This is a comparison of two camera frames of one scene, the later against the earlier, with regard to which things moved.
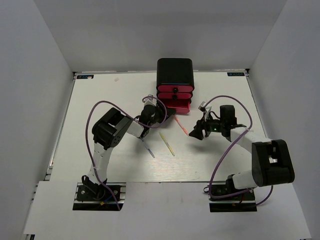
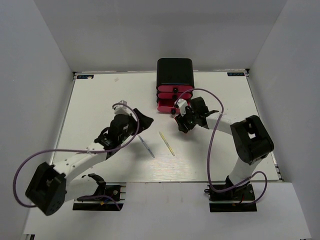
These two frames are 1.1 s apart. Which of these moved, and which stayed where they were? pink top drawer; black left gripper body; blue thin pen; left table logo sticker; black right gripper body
Moved: black left gripper body; black right gripper body
Stayed: blue thin pen; pink top drawer; left table logo sticker
